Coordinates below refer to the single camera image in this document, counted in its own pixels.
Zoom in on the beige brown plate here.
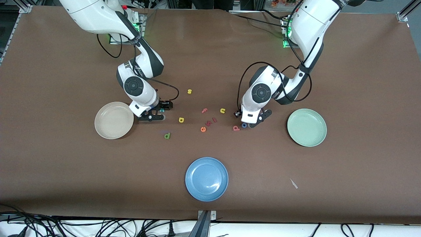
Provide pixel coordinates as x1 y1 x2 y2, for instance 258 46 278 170
94 101 135 140

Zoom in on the light green plate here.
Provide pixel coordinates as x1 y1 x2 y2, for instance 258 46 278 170
287 108 327 147

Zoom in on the blue plate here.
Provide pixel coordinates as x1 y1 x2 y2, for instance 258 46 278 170
185 157 229 202

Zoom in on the orange artificial plant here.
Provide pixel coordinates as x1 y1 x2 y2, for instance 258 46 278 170
271 0 296 8

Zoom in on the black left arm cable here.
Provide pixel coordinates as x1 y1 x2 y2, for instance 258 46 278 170
237 0 312 111

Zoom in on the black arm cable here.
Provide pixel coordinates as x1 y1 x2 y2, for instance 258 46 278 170
96 33 180 102
237 0 312 111

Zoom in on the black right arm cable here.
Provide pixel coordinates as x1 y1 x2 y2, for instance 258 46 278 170
96 33 180 102

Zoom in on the black table cable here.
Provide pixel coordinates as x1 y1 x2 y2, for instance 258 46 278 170
261 9 285 21
234 14 287 29

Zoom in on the grey metal post bracket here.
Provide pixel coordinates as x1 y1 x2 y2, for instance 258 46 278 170
189 210 217 237

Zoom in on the black aluminium frame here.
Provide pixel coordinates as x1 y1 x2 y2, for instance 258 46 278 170
166 0 265 10

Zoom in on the aluminium frame profile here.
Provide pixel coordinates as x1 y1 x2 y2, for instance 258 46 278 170
13 0 33 13
396 0 421 22

